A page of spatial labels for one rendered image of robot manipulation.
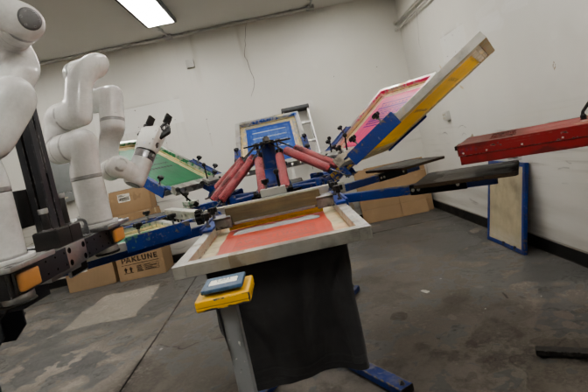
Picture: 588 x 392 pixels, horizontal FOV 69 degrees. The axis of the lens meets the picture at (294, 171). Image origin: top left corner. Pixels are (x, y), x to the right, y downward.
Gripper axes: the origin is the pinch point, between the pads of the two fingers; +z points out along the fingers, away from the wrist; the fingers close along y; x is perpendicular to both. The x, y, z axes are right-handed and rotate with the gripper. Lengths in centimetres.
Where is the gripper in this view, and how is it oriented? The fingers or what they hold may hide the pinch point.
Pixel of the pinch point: (159, 117)
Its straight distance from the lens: 174.4
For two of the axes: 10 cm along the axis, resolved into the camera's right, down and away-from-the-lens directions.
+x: 4.5, 4.6, 7.7
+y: -8.7, 0.2, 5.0
